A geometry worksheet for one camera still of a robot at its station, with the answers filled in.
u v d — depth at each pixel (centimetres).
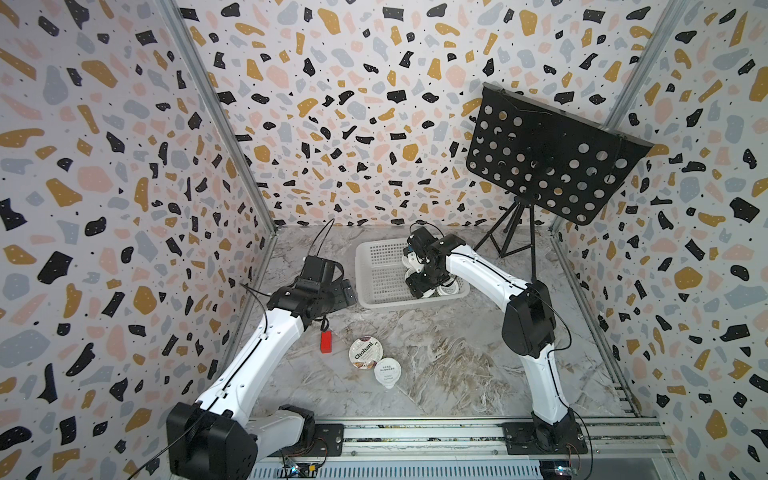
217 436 38
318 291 59
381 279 106
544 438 65
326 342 90
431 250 69
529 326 55
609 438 76
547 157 75
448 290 95
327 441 73
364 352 84
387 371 80
